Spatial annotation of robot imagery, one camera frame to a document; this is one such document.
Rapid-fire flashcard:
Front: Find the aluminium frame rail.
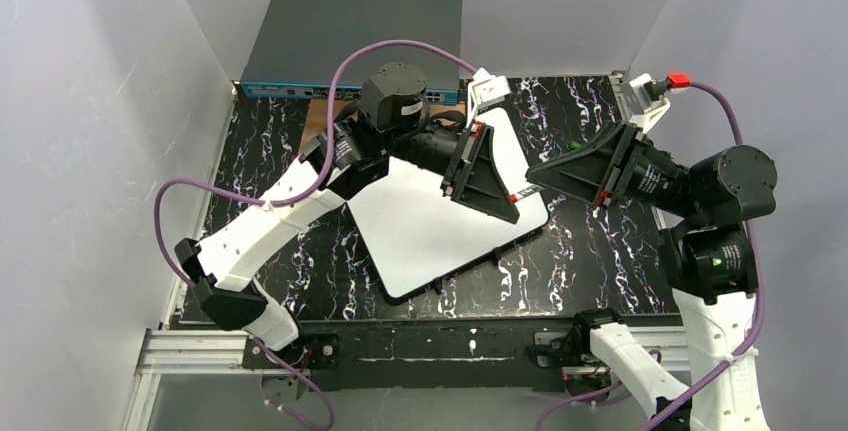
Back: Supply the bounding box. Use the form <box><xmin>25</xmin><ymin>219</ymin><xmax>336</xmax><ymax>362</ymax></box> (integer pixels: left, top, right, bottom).
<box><xmin>123</xmin><ymin>326</ymin><xmax>689</xmax><ymax>430</ymax></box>

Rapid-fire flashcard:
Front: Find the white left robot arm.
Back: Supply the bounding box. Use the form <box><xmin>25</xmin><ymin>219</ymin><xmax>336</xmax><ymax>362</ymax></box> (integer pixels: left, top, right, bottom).
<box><xmin>174</xmin><ymin>62</ymin><xmax>520</xmax><ymax>352</ymax></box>

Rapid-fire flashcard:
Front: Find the brown wooden board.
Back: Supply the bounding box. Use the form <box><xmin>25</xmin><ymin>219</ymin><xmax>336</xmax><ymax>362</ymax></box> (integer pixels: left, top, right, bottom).
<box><xmin>298</xmin><ymin>100</ymin><xmax>328</xmax><ymax>153</ymax></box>

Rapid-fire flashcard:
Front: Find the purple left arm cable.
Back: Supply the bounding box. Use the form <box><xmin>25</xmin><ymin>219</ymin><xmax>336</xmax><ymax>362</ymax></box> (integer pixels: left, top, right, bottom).
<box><xmin>153</xmin><ymin>39</ymin><xmax>480</xmax><ymax>431</ymax></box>

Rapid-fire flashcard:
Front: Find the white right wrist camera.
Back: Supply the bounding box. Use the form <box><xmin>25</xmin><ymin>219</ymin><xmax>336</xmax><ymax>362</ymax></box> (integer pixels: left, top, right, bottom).
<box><xmin>620</xmin><ymin>73</ymin><xmax>692</xmax><ymax>133</ymax></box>

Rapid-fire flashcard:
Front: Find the white whiteboard black frame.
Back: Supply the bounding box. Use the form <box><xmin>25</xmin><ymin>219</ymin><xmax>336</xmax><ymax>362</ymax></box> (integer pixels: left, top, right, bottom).
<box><xmin>344</xmin><ymin>105</ymin><xmax>551</xmax><ymax>307</ymax></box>

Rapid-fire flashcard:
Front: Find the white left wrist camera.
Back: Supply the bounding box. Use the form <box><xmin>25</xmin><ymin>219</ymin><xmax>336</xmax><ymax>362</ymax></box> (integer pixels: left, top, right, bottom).
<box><xmin>466</xmin><ymin>67</ymin><xmax>511</xmax><ymax>127</ymax></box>

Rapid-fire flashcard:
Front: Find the grey blue network switch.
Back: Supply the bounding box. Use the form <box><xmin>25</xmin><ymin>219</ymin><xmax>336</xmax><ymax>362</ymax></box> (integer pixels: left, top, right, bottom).
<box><xmin>239</xmin><ymin>0</ymin><xmax>463</xmax><ymax>99</ymax></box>

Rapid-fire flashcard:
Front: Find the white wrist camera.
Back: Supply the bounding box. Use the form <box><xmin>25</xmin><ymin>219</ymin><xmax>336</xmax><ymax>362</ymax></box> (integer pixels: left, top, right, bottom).
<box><xmin>466</xmin><ymin>67</ymin><xmax>511</xmax><ymax>127</ymax></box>
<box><xmin>620</xmin><ymin>73</ymin><xmax>692</xmax><ymax>133</ymax></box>

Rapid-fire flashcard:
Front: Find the white marker pen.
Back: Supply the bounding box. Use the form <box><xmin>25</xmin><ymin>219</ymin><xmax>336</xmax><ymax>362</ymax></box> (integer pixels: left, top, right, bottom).
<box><xmin>510</xmin><ymin>185</ymin><xmax>543</xmax><ymax>203</ymax></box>

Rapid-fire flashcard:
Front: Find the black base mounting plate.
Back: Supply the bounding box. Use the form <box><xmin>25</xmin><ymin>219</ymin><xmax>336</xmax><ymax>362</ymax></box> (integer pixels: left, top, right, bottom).
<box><xmin>277</xmin><ymin>316</ymin><xmax>573</xmax><ymax>392</ymax></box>

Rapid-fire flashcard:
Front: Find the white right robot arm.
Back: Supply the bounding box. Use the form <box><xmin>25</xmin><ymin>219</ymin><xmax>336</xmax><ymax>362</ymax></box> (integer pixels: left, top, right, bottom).
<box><xmin>526</xmin><ymin>123</ymin><xmax>777</xmax><ymax>430</ymax></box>

